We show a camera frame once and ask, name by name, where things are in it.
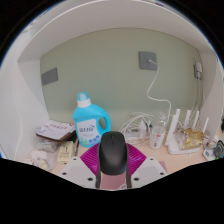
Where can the black pen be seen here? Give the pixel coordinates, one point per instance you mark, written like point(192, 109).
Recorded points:
point(77, 147)

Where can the black pouch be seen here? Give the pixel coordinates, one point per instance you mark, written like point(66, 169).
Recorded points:
point(219, 150)

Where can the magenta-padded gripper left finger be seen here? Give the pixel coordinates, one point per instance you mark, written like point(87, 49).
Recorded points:
point(88, 160)

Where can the black computer mouse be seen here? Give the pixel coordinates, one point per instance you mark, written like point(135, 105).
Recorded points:
point(113, 153)

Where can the white digital thermometer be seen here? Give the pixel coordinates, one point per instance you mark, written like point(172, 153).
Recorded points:
point(208, 154)

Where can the clear cup with red label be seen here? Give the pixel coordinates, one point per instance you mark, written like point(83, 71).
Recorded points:
point(157, 137)

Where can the white yellow snack packet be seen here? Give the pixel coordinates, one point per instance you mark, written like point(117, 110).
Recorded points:
point(40, 160)

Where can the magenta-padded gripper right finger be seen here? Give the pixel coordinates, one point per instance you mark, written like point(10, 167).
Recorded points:
point(138, 159)

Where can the side wall outlet with chargers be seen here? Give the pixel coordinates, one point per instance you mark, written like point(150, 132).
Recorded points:
point(198, 70)

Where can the cream small carton box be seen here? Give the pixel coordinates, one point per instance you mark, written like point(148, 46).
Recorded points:
point(65, 151)

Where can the white router with antennas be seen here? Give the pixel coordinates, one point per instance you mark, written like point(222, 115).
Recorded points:
point(175, 145)

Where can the clear plastic bag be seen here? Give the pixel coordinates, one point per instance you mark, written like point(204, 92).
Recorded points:
point(46, 146)

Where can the grey wall socket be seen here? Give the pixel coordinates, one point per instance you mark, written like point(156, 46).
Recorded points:
point(146, 58)

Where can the grey blank wall plate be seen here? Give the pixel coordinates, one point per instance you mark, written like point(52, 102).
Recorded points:
point(49, 76)

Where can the blue detergent bottle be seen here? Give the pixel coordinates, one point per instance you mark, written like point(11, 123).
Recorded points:
point(87, 123)

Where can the golden snack bag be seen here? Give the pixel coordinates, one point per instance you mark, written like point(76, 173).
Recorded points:
point(192, 138)

